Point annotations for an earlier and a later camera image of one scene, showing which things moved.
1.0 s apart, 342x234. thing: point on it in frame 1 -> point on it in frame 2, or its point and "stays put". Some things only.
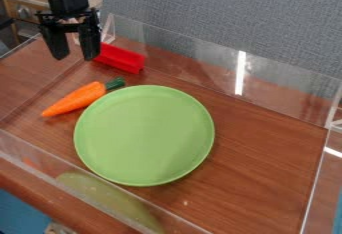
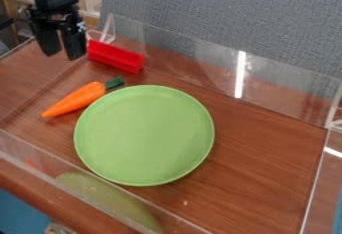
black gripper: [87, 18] -> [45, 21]
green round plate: [143, 135] stays put
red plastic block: [120, 58] stays put
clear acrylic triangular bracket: [108, 32] stays put
